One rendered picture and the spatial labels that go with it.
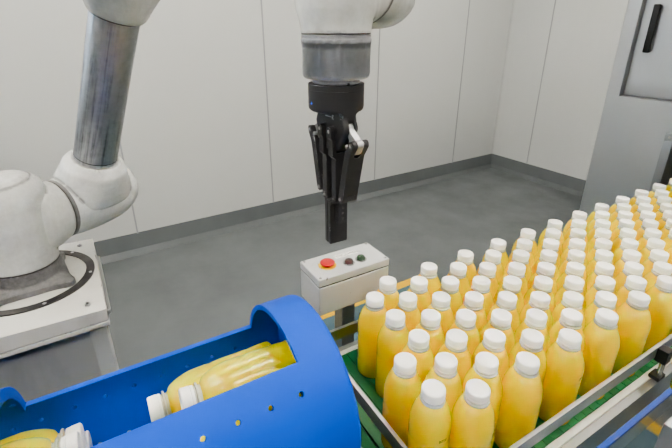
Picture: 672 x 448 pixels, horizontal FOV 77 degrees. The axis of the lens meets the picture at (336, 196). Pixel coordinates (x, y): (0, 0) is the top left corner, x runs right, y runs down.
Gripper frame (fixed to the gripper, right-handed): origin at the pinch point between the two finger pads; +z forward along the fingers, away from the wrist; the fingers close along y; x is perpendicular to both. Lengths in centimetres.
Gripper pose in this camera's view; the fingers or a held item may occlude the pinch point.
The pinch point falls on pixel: (336, 219)
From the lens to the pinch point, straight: 63.7
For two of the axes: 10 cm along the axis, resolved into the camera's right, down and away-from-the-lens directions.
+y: -5.1, -3.2, 8.0
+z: 0.0, 9.3, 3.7
